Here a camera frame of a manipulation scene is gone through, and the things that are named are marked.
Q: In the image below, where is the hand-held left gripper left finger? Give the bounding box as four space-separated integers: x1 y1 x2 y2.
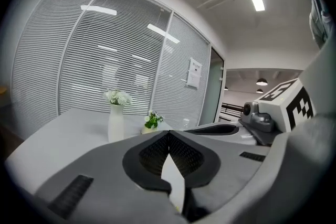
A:
34 130 184 224

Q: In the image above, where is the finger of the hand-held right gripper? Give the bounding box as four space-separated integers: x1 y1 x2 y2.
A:
219 127 257 147
183 124 240 137

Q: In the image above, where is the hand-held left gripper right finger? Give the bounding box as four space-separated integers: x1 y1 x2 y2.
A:
169 130 271 221

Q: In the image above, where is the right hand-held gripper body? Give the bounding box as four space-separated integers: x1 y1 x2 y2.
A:
239 78 315 146

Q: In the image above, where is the person's right forearm grey sleeve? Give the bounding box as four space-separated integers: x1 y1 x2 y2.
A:
301 40 336 124

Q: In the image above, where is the black railing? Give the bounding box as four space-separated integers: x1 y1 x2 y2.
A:
220 102 244 122

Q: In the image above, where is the frosted glass door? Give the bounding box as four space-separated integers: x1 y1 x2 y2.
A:
198 46 226 124

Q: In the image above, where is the tall white vase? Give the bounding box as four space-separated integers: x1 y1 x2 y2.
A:
108 104 125 143

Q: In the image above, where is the white paper notice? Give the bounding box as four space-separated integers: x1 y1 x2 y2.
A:
186 57 203 90

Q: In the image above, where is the small green potted plant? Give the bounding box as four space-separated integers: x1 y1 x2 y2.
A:
141 110 164 135

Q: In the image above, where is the person's grey sweater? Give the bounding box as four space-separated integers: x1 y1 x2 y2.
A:
223 116 336 224

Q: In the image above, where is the white flower bouquet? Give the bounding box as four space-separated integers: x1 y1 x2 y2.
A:
104 88 133 106

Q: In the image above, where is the blue denim garment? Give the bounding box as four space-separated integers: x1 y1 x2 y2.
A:
310 0 331 50

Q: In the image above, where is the glass partition with white blinds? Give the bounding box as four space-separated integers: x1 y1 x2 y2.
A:
11 0 212 132

